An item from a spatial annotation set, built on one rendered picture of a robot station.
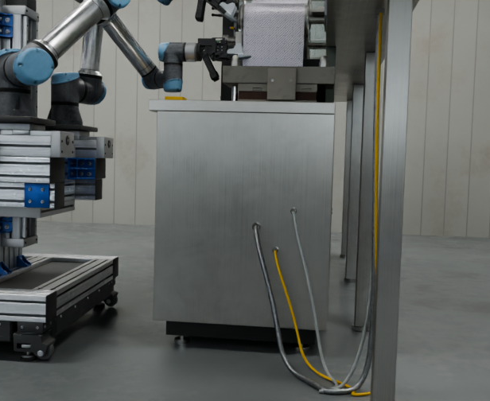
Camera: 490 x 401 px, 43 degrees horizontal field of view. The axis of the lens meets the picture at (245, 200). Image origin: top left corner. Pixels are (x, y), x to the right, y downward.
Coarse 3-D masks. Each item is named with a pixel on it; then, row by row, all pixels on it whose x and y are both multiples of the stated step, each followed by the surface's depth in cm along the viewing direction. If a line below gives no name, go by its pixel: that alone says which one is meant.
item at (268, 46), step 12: (252, 36) 241; (264, 36) 240; (276, 36) 240; (288, 36) 239; (300, 36) 239; (252, 48) 241; (264, 48) 241; (276, 48) 240; (288, 48) 240; (300, 48) 239; (252, 60) 242; (264, 60) 241; (276, 60) 240; (288, 60) 240; (300, 60) 239
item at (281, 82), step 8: (272, 72) 219; (280, 72) 219; (288, 72) 219; (296, 72) 219; (272, 80) 219; (280, 80) 219; (288, 80) 219; (272, 88) 220; (280, 88) 219; (288, 88) 219; (272, 96) 220; (280, 96) 220; (288, 96) 219
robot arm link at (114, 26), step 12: (96, 24) 239; (108, 24) 237; (120, 24) 239; (120, 36) 240; (132, 36) 244; (120, 48) 244; (132, 48) 244; (132, 60) 247; (144, 60) 247; (144, 72) 250; (156, 72) 250; (144, 84) 256; (156, 84) 250
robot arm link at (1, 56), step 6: (0, 54) 212; (6, 54) 212; (0, 60) 212; (0, 66) 212; (0, 72) 212; (0, 78) 213; (6, 78) 210; (0, 84) 213; (6, 84) 212; (12, 84) 212; (30, 90) 219
